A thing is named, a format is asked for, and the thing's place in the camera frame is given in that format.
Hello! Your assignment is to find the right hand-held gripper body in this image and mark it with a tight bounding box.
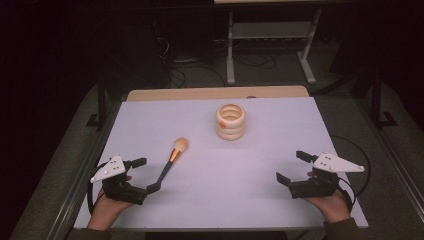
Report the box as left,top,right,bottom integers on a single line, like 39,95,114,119
287,152,366,200

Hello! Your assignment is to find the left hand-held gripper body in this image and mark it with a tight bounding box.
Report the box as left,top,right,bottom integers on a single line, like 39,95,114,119
89,154,148,206

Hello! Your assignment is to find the makeup brush with black handle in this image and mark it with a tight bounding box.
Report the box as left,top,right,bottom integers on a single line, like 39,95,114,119
155,137,190,188

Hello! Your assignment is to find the cream ringed brush holder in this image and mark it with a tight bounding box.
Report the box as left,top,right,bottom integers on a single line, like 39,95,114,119
214,102,247,142

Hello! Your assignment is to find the person's left hand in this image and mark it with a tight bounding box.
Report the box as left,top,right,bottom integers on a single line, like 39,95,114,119
86,174,135,231

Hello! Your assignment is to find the person's right hand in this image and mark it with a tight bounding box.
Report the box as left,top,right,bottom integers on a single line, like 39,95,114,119
301,169,353,224

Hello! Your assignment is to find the black metal stand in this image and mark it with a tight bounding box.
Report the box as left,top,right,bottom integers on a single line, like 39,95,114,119
370,72,400,130
85,75,112,132

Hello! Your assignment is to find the white metal stand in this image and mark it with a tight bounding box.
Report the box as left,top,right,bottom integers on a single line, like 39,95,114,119
225,9,323,86

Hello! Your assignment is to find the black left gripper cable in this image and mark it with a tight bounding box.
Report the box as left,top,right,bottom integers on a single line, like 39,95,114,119
86,162,112,215

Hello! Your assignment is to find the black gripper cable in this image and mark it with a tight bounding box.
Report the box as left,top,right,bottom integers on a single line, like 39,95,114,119
86,162,112,215
329,134,372,213

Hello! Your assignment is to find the metal frame rail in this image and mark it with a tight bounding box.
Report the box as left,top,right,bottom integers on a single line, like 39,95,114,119
44,99,122,240
353,98,424,212

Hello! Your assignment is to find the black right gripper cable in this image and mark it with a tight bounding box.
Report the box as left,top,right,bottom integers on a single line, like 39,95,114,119
329,134,372,213

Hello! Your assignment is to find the black floor cable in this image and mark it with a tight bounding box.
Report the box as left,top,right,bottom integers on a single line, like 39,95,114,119
232,52,278,70
169,63,228,89

